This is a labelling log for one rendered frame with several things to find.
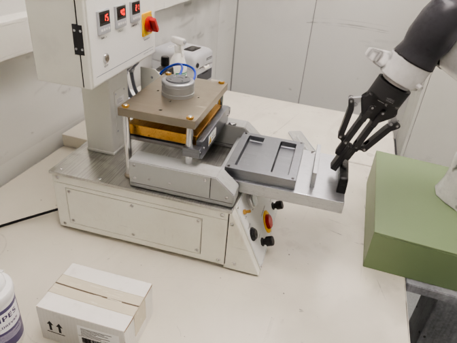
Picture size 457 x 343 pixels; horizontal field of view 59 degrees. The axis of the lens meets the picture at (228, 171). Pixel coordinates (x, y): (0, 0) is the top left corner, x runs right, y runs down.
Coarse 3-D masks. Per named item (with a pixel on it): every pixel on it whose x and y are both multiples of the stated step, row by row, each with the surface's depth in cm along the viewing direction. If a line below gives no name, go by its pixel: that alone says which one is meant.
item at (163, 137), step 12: (216, 108) 106; (132, 120) 96; (144, 120) 96; (204, 120) 99; (132, 132) 95; (144, 132) 94; (156, 132) 93; (168, 132) 93; (180, 132) 92; (168, 144) 94; (180, 144) 94
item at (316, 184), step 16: (304, 160) 104; (320, 160) 105; (304, 176) 97; (320, 176) 98; (336, 176) 98; (240, 192) 95; (256, 192) 93; (272, 192) 92; (288, 192) 91; (304, 192) 91; (320, 192) 92; (336, 192) 92; (320, 208) 91; (336, 208) 90
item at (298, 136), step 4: (292, 132) 165; (296, 132) 165; (300, 132) 166; (292, 136) 162; (296, 136) 162; (300, 136) 162; (304, 136) 163; (296, 140) 159; (300, 140) 159; (304, 140) 159; (304, 144) 156; (308, 144) 157; (304, 148) 153; (308, 148) 154; (312, 148) 154
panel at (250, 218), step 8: (240, 200) 95; (264, 200) 112; (272, 200) 118; (240, 208) 94; (248, 208) 99; (256, 208) 105; (264, 208) 110; (240, 216) 94; (248, 216) 98; (256, 216) 104; (264, 216) 109; (272, 216) 116; (248, 224) 97; (256, 224) 103; (264, 224) 108; (248, 232) 96; (264, 232) 107; (248, 240) 96; (256, 240) 100; (256, 248) 99; (264, 248) 104; (256, 256) 98; (264, 256) 103
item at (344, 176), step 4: (344, 160) 97; (348, 160) 98; (344, 164) 96; (348, 164) 96; (340, 168) 95; (344, 168) 94; (348, 168) 95; (340, 172) 93; (344, 172) 92; (348, 172) 94; (340, 176) 91; (344, 176) 91; (340, 180) 91; (344, 180) 90; (340, 184) 91; (344, 184) 91; (340, 188) 91; (344, 188) 91; (340, 192) 92; (344, 192) 92
